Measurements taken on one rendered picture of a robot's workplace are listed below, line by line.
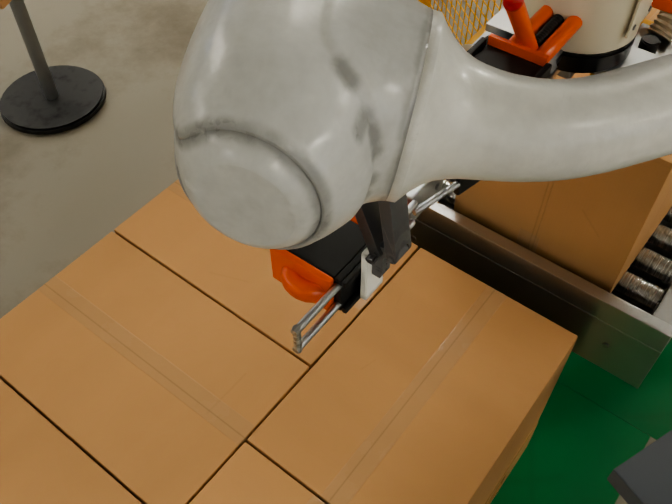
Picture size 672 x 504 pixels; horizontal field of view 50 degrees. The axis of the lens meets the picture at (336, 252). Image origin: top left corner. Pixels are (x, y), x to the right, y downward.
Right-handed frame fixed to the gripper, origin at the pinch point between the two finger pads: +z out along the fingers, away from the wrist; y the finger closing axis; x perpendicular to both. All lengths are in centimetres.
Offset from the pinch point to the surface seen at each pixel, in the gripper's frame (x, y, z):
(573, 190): -73, -4, 48
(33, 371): 15, 65, 73
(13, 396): 21, 64, 73
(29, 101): -68, 200, 124
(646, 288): -80, -25, 72
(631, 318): -66, -25, 67
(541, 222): -73, 0, 61
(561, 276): -66, -9, 66
